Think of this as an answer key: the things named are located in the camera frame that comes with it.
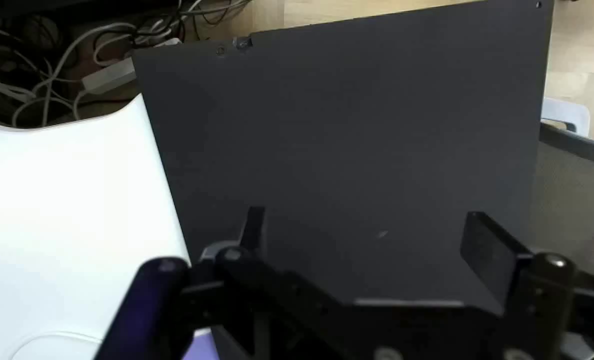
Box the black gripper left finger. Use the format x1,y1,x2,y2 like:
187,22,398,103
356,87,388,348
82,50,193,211
200,206,266,264

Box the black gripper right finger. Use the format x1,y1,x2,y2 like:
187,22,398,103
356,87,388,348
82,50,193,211
460,211,533,313

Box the purple mat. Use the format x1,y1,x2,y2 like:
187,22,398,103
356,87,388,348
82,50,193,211
182,327,220,360

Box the black board panel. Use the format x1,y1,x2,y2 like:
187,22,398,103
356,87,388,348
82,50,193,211
136,0,552,309

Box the tangled grey cables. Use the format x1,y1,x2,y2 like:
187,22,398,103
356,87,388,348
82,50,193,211
0,0,258,127

